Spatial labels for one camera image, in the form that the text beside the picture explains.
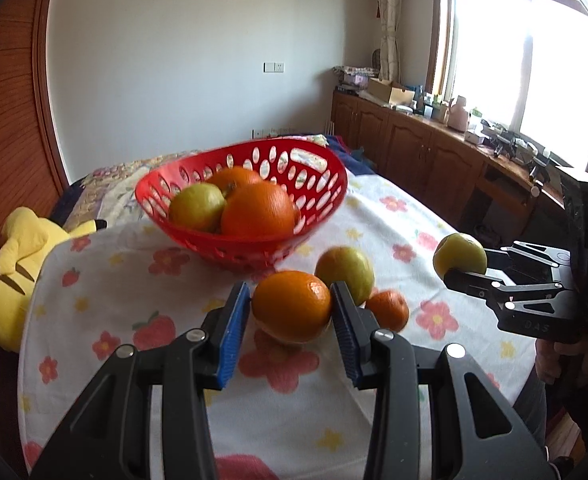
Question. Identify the black gadget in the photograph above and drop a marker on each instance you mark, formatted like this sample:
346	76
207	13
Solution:
511	142

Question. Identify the yellow plush toy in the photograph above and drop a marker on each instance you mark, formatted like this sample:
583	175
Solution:
14	280

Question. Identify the yellow-green citrus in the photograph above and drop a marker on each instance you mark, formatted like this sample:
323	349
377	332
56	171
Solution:
194	207
459	255
346	270

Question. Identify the white wall switch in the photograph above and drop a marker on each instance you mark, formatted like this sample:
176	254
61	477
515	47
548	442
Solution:
274	67

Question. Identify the small white box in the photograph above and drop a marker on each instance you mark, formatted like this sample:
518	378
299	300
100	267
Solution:
473	136

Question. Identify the small tangerine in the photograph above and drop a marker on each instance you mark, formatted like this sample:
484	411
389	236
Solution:
388	310
291	305

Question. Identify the open cardboard box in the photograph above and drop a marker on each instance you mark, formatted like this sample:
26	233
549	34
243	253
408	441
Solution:
388	92

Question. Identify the white strawberry print cloth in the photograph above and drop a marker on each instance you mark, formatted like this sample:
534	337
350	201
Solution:
124	320

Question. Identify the large orange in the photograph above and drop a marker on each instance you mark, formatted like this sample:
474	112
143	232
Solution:
234	179
259	210

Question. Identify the wooden framed window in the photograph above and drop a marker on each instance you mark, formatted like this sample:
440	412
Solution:
498	60

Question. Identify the folded patterned cloth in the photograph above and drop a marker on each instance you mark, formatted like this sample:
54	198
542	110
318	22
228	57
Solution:
353	76

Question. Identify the person's right hand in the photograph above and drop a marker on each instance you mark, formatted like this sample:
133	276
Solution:
547	360

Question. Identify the red perforated plastic basket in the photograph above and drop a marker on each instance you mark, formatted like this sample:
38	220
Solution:
254	255

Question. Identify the patterned curtain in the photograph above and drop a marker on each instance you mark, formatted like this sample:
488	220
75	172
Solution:
388	20

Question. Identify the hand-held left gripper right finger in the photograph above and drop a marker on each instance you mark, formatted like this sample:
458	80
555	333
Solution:
346	335

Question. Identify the blue cloth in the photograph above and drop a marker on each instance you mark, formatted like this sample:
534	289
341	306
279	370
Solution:
353	157

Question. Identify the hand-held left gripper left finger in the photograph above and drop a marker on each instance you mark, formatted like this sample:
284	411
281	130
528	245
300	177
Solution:
234	335

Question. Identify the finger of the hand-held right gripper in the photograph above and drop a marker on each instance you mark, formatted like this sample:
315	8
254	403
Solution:
528	256
503	292

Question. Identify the wooden louvered wardrobe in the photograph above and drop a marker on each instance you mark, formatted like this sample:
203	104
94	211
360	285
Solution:
9	110

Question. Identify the wall power sockets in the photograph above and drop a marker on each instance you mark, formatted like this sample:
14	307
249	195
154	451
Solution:
273	132

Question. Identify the pink bottle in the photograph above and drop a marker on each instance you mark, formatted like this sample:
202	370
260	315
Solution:
457	115

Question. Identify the long wooden cabinet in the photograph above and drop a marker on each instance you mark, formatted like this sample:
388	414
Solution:
408	145

